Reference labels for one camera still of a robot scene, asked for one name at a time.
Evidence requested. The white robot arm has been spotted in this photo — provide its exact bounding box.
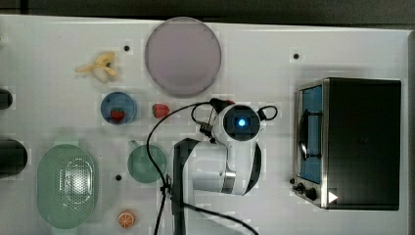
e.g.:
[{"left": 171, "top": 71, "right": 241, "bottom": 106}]
[{"left": 167, "top": 105, "right": 261, "bottom": 235}]

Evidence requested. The grey round plate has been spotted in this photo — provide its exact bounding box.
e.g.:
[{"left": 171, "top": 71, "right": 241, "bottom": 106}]
[{"left": 145, "top": 17, "right": 222, "bottom": 97}]

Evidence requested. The red strawberry on table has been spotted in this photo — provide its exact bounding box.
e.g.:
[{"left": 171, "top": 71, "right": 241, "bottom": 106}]
[{"left": 152, "top": 104, "right": 170, "bottom": 118}]

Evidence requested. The green mug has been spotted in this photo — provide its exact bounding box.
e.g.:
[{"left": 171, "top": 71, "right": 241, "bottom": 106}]
[{"left": 127, "top": 140, "right": 167, "bottom": 183}]

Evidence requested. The strawberry in blue bowl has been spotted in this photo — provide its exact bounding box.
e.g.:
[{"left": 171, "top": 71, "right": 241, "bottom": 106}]
[{"left": 111, "top": 110, "right": 125, "bottom": 122}]

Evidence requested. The blue bowl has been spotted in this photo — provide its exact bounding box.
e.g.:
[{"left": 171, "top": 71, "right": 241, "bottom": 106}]
[{"left": 100, "top": 92, "right": 137, "bottom": 125}]

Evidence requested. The peeled banana toy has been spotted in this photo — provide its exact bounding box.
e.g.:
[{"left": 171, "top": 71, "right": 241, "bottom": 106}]
[{"left": 76, "top": 51, "right": 117, "bottom": 83}]

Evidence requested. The orange slice toy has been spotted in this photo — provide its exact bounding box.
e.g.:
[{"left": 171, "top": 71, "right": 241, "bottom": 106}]
[{"left": 117, "top": 210, "right": 135, "bottom": 229}]

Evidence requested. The black toaster oven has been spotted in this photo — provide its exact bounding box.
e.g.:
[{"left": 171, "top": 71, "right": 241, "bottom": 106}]
[{"left": 290, "top": 77, "right": 401, "bottom": 211}]

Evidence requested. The green perforated colander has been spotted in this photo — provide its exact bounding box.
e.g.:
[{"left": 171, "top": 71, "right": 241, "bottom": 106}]
[{"left": 36, "top": 144, "right": 96, "bottom": 229}]

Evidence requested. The black cylinder cup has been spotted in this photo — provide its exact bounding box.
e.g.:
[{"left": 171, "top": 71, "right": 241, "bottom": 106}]
[{"left": 0, "top": 139, "right": 27, "bottom": 178}]

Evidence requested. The small black cylinder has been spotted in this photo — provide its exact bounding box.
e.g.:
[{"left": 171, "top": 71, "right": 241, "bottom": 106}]
[{"left": 0, "top": 89, "right": 13, "bottom": 110}]

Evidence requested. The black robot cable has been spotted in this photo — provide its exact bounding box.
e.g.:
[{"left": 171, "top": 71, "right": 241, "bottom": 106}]
[{"left": 146, "top": 97, "right": 279, "bottom": 235}]

